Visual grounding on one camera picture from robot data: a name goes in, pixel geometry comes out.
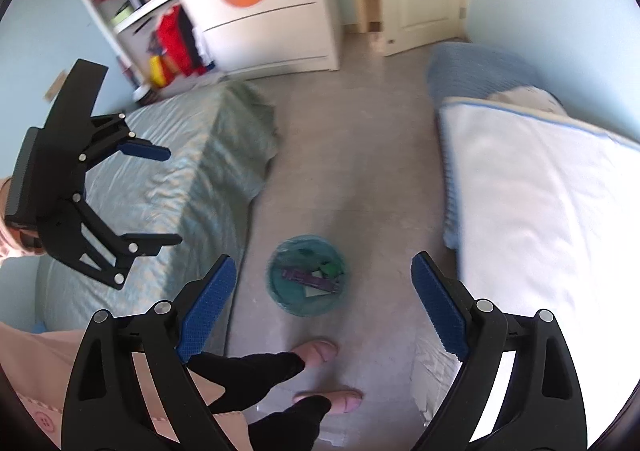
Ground green plastic bag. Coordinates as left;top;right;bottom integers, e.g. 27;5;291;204
311;259;344;281

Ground green purple Darlie toothbrush pack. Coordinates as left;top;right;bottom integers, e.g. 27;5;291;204
281;269;342;294

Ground teal trash bin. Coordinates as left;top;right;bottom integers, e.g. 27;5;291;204
266;234;350;318

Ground person's left hand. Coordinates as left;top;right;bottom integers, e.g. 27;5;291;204
0;177;44;261

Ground grey-green bed cover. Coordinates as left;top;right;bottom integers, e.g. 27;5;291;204
36;79;277;332

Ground white wardrobe with guitar sticker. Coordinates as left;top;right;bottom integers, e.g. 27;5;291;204
81;0;342;96

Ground black trouser legs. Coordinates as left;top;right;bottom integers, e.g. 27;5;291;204
185;351;334;451

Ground white bed sheet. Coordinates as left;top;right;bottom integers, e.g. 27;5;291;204
438;98;639;450

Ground right pink slipper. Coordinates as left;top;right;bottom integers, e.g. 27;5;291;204
293;390;363;415

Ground pink slipper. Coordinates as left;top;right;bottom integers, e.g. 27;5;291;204
291;339;338;369
293;390;363;415

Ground left pink slipper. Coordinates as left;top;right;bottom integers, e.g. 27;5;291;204
291;339;338;369

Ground blue knitted blanket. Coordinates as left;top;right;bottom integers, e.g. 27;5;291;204
425;42;568;251

